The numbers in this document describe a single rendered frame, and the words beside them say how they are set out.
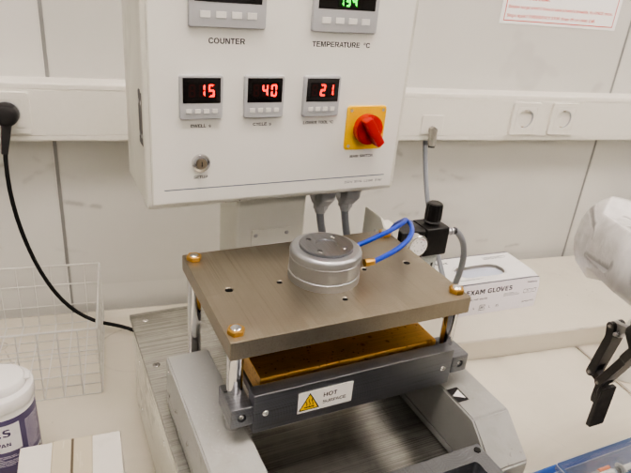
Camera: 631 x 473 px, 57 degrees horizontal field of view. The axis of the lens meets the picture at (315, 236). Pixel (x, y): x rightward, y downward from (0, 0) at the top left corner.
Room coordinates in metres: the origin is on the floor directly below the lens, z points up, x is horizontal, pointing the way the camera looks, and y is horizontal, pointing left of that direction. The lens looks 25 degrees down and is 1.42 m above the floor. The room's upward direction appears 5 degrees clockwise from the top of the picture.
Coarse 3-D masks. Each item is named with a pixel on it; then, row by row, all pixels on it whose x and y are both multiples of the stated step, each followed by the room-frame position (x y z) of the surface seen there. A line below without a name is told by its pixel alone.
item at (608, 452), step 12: (612, 444) 0.69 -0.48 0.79; (624, 444) 0.69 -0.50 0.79; (588, 456) 0.66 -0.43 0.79; (600, 456) 0.66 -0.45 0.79; (612, 456) 0.67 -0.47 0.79; (624, 456) 0.67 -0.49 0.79; (564, 468) 0.63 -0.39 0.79; (576, 468) 0.63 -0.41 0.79; (588, 468) 0.64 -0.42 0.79; (600, 468) 0.64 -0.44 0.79; (612, 468) 0.64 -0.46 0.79; (624, 468) 0.64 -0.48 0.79
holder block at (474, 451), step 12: (444, 456) 0.43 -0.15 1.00; (456, 456) 0.43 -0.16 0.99; (468, 456) 0.43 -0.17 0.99; (480, 456) 0.43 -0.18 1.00; (408, 468) 0.41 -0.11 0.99; (420, 468) 0.41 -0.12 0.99; (432, 468) 0.41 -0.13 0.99; (444, 468) 0.41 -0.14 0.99; (456, 468) 0.42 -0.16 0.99; (468, 468) 0.42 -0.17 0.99; (480, 468) 0.42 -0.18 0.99; (492, 468) 0.42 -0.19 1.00
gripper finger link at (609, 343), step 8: (608, 328) 0.71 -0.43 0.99; (616, 328) 0.71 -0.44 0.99; (608, 336) 0.71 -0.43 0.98; (600, 344) 0.72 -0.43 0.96; (608, 344) 0.70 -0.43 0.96; (616, 344) 0.71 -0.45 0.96; (600, 352) 0.71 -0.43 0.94; (608, 352) 0.71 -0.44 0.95; (592, 360) 0.72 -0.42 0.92; (600, 360) 0.71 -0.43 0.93; (608, 360) 0.72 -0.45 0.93; (592, 368) 0.72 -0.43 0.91
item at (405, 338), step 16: (352, 336) 0.53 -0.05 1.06; (368, 336) 0.53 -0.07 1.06; (384, 336) 0.53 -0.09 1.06; (400, 336) 0.54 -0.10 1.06; (416, 336) 0.54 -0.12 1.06; (432, 336) 0.54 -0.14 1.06; (288, 352) 0.49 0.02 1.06; (304, 352) 0.49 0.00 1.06; (320, 352) 0.49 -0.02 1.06; (336, 352) 0.50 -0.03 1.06; (352, 352) 0.50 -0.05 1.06; (368, 352) 0.50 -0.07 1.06; (384, 352) 0.51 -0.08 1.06; (400, 352) 0.51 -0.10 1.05; (256, 368) 0.46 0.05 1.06; (272, 368) 0.46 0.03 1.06; (288, 368) 0.46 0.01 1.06; (304, 368) 0.46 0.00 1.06; (320, 368) 0.47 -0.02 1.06; (256, 384) 0.45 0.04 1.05
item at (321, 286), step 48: (336, 240) 0.57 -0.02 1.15; (384, 240) 0.67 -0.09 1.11; (192, 288) 0.54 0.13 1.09; (240, 288) 0.52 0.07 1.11; (288, 288) 0.53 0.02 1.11; (336, 288) 0.53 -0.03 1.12; (384, 288) 0.55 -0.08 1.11; (432, 288) 0.56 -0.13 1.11; (240, 336) 0.43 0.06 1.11; (288, 336) 0.45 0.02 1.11; (336, 336) 0.47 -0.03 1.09
